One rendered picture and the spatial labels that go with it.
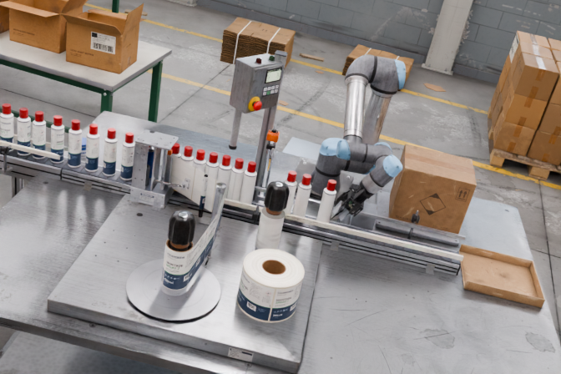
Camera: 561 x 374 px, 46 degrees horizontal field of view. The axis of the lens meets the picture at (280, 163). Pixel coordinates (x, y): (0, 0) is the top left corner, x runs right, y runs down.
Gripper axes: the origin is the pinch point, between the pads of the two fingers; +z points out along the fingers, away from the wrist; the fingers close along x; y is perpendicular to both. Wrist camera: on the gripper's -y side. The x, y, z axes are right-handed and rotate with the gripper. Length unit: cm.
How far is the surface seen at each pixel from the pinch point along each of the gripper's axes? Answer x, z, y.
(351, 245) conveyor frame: 12.4, 2.3, 6.0
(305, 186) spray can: -17.3, -3.0, 2.3
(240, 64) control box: -67, -22, -2
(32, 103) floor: -158, 199, -212
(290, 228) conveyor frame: -9.9, 14.1, 5.4
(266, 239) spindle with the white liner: -21.3, 8.0, 32.7
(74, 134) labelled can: -99, 45, 3
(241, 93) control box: -60, -14, 0
